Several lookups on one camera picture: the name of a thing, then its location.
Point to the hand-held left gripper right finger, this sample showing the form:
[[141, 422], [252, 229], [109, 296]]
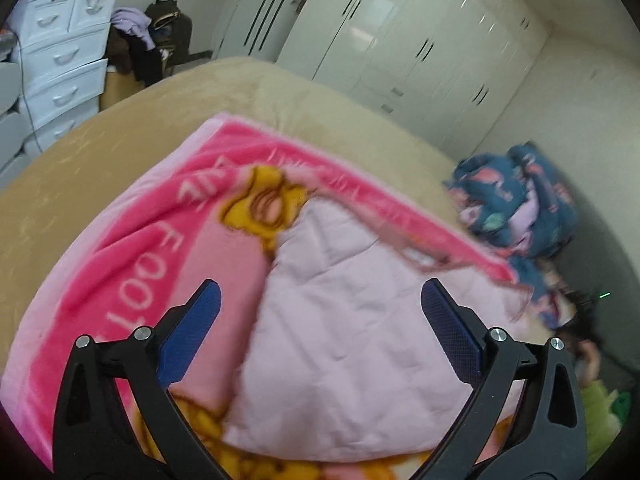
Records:
[[452, 335]]

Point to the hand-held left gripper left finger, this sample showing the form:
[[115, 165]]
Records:
[[192, 335]]

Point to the pink quilted jacket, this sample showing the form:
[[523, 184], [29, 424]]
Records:
[[350, 320]]

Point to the dark clothes pile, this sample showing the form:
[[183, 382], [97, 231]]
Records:
[[136, 62]]

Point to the green plush toy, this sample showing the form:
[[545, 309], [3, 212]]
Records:
[[605, 410]]

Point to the pink printed blanket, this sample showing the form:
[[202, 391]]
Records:
[[150, 210]]

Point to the teal floral quilt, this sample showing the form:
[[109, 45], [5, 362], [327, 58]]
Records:
[[510, 195]]

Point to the beige bed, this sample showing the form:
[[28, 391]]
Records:
[[125, 135]]

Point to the cardboard box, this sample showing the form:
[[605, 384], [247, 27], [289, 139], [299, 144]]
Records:
[[117, 91]]

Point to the white wardrobe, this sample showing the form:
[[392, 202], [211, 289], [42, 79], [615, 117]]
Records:
[[400, 35]]

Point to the grey chair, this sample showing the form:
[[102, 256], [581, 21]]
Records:
[[7, 90]]

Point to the white drawer cabinet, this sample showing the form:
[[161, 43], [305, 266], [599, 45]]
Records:
[[55, 60]]

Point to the dark brown bag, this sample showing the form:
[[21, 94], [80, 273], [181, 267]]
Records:
[[169, 20]]

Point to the purple cloth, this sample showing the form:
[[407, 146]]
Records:
[[132, 22]]

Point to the white door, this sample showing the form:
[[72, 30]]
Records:
[[240, 20]]

